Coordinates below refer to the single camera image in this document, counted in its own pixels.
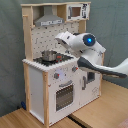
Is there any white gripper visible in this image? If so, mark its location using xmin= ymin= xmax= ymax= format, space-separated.
xmin=55 ymin=31 xmax=78 ymax=49

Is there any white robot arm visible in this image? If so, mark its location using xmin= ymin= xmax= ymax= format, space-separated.
xmin=55 ymin=31 xmax=128 ymax=78

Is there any wooden toy kitchen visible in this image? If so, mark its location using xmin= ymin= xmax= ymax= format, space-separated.
xmin=20 ymin=1 xmax=107 ymax=127

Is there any black toy stovetop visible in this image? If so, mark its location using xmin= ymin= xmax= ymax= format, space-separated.
xmin=33 ymin=53 xmax=74 ymax=67

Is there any metal toy pot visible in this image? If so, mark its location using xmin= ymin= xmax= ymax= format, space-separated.
xmin=42 ymin=50 xmax=57 ymax=61

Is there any right red stove knob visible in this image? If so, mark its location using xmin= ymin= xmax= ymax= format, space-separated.
xmin=72 ymin=66 xmax=78 ymax=72

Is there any red stove knob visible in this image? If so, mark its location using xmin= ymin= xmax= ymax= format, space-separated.
xmin=54 ymin=73 xmax=60 ymax=79
xmin=72 ymin=66 xmax=78 ymax=72

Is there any toy microwave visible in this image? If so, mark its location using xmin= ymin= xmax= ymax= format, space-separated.
xmin=67 ymin=3 xmax=90 ymax=21

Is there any grey range hood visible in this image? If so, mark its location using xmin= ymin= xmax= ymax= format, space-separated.
xmin=35 ymin=5 xmax=64 ymax=27

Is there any left red stove knob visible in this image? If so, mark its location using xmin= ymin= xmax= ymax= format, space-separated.
xmin=54 ymin=73 xmax=60 ymax=79

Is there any toy cabinet door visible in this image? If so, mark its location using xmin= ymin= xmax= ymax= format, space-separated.
xmin=80 ymin=71 xmax=101 ymax=106

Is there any toy oven door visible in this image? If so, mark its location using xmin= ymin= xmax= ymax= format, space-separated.
xmin=56 ymin=81 xmax=74 ymax=111

